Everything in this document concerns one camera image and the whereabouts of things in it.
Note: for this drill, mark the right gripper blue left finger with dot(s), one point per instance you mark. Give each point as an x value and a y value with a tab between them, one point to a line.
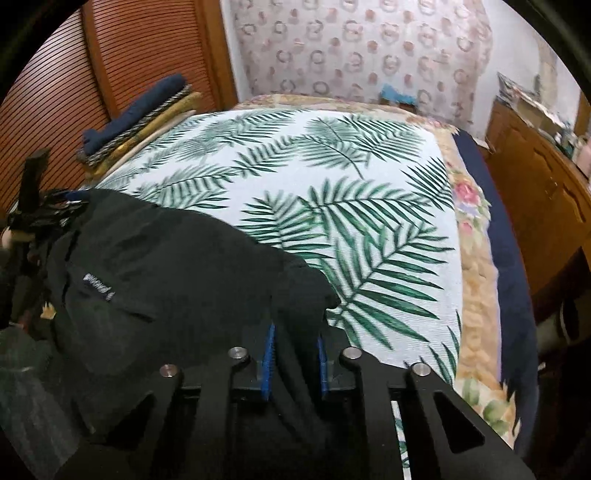
267	363

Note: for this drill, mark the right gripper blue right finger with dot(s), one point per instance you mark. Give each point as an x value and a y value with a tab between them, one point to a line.
323	362

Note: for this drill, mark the black t-shirt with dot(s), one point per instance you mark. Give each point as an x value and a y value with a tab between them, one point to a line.
161	316

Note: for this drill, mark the person's left hand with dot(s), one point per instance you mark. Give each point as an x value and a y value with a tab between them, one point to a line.
21	286

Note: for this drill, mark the folded dark patterned garment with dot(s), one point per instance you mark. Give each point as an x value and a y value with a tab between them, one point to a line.
97	145

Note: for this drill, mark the folded navy blue garment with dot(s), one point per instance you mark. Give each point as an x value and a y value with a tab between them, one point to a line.
157	95

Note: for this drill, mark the palm leaf print blanket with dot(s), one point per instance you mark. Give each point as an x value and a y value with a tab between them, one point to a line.
367	201

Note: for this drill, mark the brown louvered wardrobe door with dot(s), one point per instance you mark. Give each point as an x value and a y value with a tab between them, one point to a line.
94	65

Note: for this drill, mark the floral bed cover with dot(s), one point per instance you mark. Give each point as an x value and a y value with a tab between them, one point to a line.
478	377

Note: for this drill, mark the folded mustard yellow garment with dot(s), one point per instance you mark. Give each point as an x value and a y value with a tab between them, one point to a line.
151	126

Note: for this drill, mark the cardboard box blue contents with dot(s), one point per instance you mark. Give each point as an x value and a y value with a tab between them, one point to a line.
391	97

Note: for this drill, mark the wooden sideboard cabinet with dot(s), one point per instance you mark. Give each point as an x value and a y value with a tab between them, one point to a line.
546	200

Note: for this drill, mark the open cardboard box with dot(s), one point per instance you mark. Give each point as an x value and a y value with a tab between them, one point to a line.
536	114

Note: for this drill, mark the circle pattern sheer curtain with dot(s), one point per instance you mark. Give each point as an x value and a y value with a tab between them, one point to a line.
432	51

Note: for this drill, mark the cream tied side curtain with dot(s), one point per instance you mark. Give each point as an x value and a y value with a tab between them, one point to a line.
548	76

